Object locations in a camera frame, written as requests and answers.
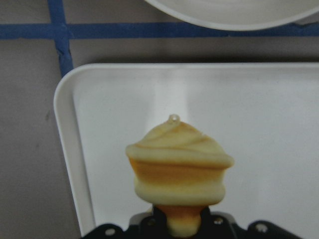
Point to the white rectangular tray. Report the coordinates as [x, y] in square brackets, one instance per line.
[266, 116]

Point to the white plate with lemon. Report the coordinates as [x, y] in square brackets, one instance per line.
[237, 15]

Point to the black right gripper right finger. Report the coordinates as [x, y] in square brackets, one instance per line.
[220, 225]

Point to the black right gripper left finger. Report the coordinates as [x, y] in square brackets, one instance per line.
[146, 225]

